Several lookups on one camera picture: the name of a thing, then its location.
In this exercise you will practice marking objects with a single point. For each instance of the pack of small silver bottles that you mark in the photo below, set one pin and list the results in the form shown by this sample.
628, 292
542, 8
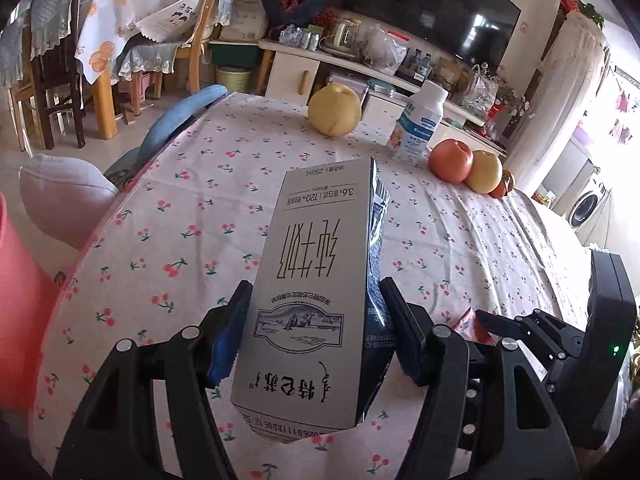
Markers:
300, 37

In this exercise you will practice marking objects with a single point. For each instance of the wooden chair with green cloth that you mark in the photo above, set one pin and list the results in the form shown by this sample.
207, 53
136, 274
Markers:
210, 15

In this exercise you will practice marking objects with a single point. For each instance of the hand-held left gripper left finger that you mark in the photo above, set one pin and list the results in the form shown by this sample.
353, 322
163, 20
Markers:
225, 340

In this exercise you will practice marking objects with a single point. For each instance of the small water bottle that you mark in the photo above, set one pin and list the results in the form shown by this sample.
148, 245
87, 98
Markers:
414, 62
425, 65

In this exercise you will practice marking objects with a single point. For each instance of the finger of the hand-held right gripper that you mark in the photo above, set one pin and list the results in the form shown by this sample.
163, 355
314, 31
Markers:
475, 400
550, 332

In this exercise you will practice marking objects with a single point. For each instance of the tangerine with green leaf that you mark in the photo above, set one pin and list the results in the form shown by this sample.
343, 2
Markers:
500, 189

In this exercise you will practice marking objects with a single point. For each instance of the black television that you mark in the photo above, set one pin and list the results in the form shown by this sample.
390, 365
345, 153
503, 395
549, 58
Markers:
430, 5

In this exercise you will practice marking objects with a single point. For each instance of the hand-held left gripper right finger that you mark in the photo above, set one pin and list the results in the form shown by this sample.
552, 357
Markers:
405, 330

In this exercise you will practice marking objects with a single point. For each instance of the clear plastic bag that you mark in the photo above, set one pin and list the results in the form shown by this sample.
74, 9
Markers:
385, 50

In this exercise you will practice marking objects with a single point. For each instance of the red foil candy packet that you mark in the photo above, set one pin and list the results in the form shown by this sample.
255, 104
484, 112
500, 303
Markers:
470, 329

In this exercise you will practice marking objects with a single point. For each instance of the white mesh food cover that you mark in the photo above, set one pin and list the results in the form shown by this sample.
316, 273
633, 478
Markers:
165, 5

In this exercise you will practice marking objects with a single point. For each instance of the blue chair back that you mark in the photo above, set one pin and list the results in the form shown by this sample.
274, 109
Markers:
170, 120

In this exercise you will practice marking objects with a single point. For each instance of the tall white plastic bottle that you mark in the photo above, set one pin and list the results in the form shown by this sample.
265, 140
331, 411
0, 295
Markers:
417, 125

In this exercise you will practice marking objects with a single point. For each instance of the cream television cabinet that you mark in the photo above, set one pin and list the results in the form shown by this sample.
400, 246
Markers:
350, 85

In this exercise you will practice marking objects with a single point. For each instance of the plastic bag of packets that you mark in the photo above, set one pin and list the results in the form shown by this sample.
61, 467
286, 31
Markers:
480, 92

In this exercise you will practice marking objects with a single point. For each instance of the red apple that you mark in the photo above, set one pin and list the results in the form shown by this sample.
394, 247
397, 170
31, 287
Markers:
450, 160

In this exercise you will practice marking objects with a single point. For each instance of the pale green bucket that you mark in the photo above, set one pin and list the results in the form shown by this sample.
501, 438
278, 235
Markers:
232, 80

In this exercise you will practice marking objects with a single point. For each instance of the grey and blue milk carton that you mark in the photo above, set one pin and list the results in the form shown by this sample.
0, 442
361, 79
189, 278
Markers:
310, 280

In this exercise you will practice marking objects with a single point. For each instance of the white cloth with orange print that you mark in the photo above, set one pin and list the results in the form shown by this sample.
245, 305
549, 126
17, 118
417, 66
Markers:
100, 35

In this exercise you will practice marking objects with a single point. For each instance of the dark chair with lace cover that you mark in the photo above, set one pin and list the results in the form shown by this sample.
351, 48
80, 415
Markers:
50, 35

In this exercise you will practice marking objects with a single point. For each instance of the white lace cover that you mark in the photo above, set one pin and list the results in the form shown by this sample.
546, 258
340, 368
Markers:
555, 100

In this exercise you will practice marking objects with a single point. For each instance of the white washing machine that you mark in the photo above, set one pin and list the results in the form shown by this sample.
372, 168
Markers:
587, 205

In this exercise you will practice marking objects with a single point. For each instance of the pink plastic basin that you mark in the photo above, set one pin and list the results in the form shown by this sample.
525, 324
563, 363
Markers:
20, 310

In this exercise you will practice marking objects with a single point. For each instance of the orange tangerine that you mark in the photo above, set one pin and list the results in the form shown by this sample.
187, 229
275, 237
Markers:
510, 179

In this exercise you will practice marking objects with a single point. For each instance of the white printed sack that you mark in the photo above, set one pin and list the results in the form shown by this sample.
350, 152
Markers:
245, 15

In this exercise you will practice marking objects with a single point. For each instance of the small yellow pear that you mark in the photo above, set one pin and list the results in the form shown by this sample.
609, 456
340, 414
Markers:
334, 110

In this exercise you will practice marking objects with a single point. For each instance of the large yellow pear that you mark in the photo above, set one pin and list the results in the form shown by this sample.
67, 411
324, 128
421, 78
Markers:
484, 171

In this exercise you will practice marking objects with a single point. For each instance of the glass kettle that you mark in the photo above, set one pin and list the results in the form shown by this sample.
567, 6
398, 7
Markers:
345, 35

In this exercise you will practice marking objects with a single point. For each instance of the green lace table cover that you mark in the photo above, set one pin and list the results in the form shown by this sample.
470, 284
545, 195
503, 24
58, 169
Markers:
150, 55

